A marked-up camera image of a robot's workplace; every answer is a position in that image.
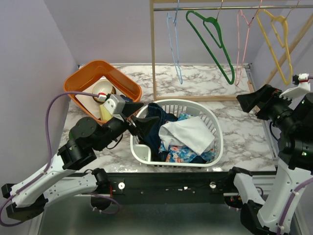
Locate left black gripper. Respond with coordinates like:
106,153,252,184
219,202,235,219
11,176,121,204
94,101,160,152

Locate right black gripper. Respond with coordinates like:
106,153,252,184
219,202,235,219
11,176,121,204
237,82,299,130

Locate blue denim shorts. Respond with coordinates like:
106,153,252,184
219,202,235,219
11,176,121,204
139,102,208,164

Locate light grey cloth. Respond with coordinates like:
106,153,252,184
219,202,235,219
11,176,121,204
158,117,215,155

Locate blue floral garment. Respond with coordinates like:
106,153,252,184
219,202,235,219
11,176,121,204
158,114,213,164

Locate yellow plastic hanger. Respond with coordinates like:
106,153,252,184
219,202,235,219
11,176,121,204
255,0,301,86

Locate green plastic hanger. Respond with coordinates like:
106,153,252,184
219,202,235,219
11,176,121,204
185,0,236,85

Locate pink wire hanger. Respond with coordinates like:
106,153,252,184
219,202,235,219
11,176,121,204
235,0,263,87

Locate light blue wire hanger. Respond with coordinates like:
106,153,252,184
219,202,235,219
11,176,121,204
166,0,183,85

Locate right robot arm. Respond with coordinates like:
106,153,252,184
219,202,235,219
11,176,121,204
225,84,313,235

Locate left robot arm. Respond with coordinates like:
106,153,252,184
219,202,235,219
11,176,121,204
0,99,159,224

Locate dark blue striped cup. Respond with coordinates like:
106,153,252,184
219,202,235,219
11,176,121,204
121,95,133,102

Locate yellow cup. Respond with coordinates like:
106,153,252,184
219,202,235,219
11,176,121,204
99,105,113,122

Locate orange plastic bin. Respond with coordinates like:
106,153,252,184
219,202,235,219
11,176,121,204
63,60,142,124

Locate white plastic laundry basket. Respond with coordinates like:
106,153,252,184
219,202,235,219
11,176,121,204
130,99,224,168

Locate patterned ceramic bowl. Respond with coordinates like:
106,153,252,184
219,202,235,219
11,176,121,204
92,80,116,94

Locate white square plate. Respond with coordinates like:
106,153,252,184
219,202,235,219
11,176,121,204
75,76,108,119

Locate green floral mug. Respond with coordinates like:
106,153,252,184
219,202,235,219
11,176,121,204
68,131,74,140

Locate black mounting base bar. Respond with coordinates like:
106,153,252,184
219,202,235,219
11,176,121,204
95,172,238,205

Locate wooden clothes rack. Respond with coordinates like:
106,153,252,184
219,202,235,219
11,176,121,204
149,0,313,111

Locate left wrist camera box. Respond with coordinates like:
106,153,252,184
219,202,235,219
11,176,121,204
102,94,126,121

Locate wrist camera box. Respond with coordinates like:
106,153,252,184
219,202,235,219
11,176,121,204
279,73,313,100
102,94,126,121

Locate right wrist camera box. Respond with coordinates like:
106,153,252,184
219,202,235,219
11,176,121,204
279,73,313,100

